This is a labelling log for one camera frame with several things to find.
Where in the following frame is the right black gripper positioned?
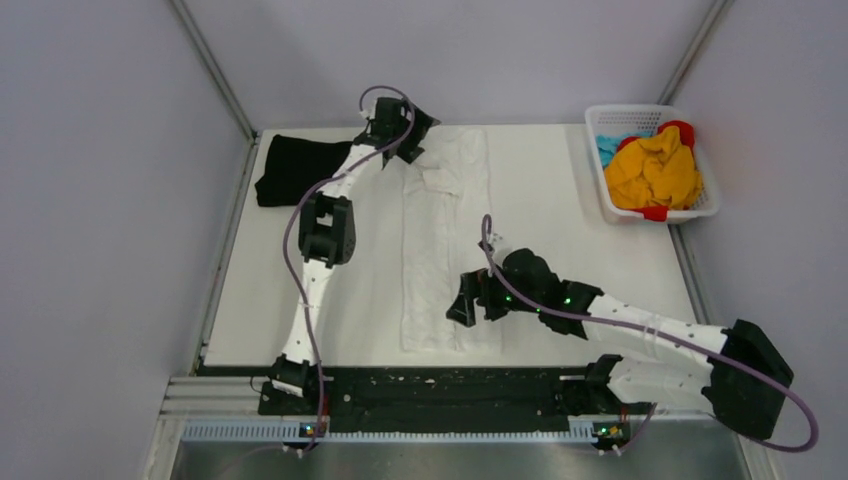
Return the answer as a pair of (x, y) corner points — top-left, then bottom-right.
(447, 265), (543, 327)

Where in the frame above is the white t shirt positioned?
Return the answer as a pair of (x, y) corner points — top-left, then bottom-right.
(400, 127), (502, 355)

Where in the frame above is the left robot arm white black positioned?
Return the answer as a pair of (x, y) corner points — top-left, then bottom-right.
(269, 93), (439, 414)

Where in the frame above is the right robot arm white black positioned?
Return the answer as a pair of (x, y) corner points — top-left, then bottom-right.
(445, 248), (794, 440)

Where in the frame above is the folded black t shirt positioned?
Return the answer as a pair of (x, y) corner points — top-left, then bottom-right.
(254, 135), (352, 208)

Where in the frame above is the blue t shirt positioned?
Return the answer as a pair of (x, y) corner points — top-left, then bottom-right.
(595, 131), (651, 169)

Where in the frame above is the white plastic basket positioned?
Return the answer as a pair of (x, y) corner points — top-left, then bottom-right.
(585, 104), (720, 224)

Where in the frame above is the yellow t shirt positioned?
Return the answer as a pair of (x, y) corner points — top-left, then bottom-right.
(604, 125), (705, 211)

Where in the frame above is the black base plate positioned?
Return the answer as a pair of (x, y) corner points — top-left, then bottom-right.
(258, 367), (650, 433)

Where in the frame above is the white slotted cable duct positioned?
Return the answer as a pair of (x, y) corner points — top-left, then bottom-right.
(180, 419), (597, 444)

